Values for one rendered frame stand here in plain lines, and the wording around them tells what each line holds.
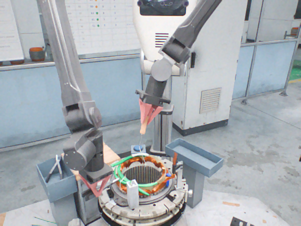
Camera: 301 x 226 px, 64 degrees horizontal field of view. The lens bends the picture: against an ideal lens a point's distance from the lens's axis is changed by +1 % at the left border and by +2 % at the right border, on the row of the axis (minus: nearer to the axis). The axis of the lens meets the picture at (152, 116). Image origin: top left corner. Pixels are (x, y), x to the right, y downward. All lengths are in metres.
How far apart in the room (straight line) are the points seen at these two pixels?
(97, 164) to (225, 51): 2.75
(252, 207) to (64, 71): 1.06
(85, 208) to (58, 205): 0.12
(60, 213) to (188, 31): 0.87
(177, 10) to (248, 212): 0.97
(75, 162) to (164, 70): 0.32
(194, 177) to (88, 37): 2.18
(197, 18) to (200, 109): 2.63
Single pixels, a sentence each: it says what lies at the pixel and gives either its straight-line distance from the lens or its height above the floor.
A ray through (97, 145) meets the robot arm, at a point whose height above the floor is 1.34.
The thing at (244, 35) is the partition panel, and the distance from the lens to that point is 4.17.
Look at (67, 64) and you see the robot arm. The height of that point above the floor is 1.54.
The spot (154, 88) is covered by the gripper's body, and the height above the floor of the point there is 1.45.
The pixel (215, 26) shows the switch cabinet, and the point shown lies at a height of 1.41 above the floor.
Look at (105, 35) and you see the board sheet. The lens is 2.96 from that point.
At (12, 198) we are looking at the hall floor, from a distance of 2.73.
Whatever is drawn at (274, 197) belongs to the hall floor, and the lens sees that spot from 2.67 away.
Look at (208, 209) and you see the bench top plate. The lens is 1.27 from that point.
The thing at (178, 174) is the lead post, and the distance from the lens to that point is 0.82.
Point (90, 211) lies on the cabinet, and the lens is 1.18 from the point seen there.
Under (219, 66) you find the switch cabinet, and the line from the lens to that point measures 3.25.
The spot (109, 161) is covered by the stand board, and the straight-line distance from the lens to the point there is 1.06.
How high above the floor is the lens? 1.69
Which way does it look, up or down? 26 degrees down
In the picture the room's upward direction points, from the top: straight up
